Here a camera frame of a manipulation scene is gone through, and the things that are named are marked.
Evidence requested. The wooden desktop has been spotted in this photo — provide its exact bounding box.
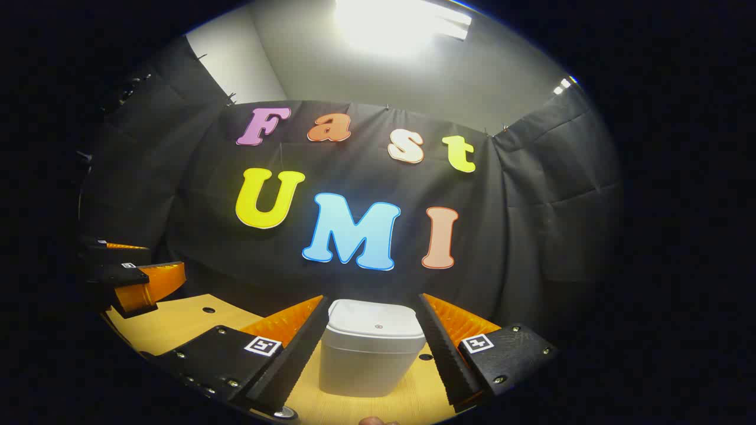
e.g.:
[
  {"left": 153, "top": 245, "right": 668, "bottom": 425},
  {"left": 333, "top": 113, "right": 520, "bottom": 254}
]
[{"left": 103, "top": 293, "right": 467, "bottom": 425}]

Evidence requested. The white desktop garbage bin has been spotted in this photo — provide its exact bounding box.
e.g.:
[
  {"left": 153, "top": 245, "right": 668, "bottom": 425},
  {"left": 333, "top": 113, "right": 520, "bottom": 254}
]
[{"left": 319, "top": 299, "right": 427, "bottom": 398}]

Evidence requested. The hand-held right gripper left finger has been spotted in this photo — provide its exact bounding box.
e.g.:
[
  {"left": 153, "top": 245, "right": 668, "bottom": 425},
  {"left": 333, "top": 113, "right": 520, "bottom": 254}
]
[{"left": 142, "top": 295, "right": 330, "bottom": 417}]

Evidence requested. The large ceiling light panel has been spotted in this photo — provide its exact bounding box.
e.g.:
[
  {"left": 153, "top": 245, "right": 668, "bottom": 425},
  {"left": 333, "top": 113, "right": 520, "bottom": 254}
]
[{"left": 334, "top": 0, "right": 473, "bottom": 57}]

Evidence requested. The black backdrop cloth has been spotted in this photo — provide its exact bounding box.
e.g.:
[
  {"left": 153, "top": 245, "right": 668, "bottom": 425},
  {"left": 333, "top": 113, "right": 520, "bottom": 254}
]
[{"left": 80, "top": 35, "right": 624, "bottom": 355}]

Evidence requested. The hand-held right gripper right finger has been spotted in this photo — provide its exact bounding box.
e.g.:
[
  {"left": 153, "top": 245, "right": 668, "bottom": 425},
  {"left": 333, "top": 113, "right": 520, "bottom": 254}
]
[{"left": 418, "top": 293, "right": 559, "bottom": 414}]

